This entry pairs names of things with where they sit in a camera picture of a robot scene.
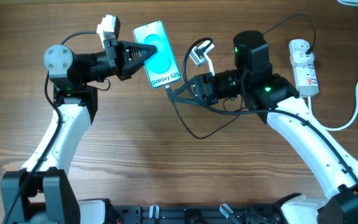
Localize white power strip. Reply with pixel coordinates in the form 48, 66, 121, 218
288, 39, 319, 98

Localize right black camera cable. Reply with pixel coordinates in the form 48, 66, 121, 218
182, 37, 358, 206

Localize teal Galaxy smartphone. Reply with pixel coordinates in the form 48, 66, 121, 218
132, 21, 181, 88

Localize black camera cable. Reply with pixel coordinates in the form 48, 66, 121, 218
1, 30, 111, 224
182, 37, 358, 206

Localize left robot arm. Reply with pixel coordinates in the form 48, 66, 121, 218
1, 37, 157, 223

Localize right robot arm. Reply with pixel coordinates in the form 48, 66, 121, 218
167, 30, 358, 223

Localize left black camera cable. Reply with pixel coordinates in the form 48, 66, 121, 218
1, 30, 111, 224

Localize black USB charger cable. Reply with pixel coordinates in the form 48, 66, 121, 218
165, 13, 317, 140

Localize white power strip cord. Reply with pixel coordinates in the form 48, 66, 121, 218
307, 2, 358, 131

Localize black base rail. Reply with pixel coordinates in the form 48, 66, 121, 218
106, 204, 287, 224

